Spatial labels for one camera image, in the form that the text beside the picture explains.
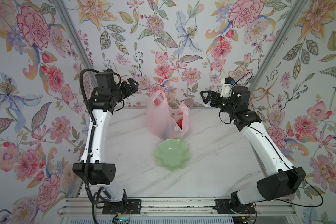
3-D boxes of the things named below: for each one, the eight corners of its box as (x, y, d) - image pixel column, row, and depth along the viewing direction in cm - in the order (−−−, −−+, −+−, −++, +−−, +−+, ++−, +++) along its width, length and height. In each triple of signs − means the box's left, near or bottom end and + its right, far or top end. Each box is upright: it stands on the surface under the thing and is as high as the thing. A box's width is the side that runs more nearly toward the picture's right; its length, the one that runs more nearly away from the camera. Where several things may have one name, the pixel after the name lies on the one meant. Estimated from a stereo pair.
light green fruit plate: (155, 171, 88) (154, 167, 84) (156, 142, 101) (156, 138, 97) (190, 171, 88) (191, 167, 84) (187, 142, 102) (188, 138, 97)
